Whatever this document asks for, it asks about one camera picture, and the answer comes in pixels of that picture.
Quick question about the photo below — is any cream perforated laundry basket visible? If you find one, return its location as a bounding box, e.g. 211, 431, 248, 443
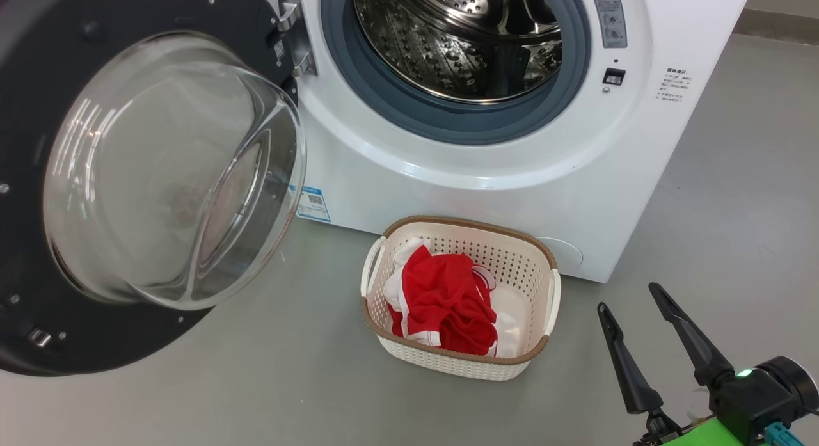
360, 216, 562, 381

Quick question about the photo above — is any grey warning label strip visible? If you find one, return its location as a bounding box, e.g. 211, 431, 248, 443
590, 0, 628, 49

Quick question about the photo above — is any red and white garment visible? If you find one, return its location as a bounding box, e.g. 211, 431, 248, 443
383, 238, 532, 359

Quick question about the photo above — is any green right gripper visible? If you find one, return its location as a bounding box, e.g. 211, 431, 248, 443
597, 282, 746, 446

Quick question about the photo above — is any teal right cable connector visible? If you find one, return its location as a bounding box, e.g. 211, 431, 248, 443
765, 422, 804, 446

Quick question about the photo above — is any metal door hinge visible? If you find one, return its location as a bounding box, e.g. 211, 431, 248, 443
277, 0, 319, 77

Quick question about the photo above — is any round white filter cover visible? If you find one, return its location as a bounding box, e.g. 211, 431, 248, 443
537, 237, 584, 269

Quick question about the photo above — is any blue energy label sticker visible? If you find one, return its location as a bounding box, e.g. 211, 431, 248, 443
296, 185, 331, 223

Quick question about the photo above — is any grey wall skirting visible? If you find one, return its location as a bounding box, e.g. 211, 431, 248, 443
733, 10, 819, 47

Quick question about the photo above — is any steel perforated washer drum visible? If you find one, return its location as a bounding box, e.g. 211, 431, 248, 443
352, 0, 564, 104

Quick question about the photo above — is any white front-load washing machine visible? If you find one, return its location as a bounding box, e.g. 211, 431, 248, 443
253, 0, 756, 283

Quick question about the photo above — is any grey rubber door gasket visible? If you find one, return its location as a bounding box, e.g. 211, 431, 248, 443
320, 0, 592, 146

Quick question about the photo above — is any black round glass washer door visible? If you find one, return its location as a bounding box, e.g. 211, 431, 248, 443
0, 0, 319, 377

